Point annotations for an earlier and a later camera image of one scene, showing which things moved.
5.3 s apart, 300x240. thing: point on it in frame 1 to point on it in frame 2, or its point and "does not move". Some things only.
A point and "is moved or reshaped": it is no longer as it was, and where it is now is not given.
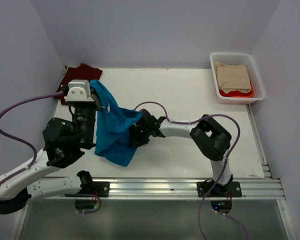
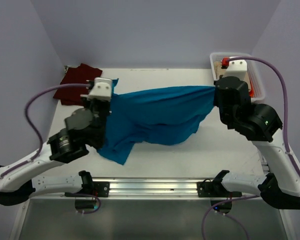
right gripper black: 135,140 to 215,100
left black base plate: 100,189 does not move
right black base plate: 232,189 does not move
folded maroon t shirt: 83,72 does not move
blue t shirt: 113,124 is moved or reshaped
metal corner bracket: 66,68 does not move
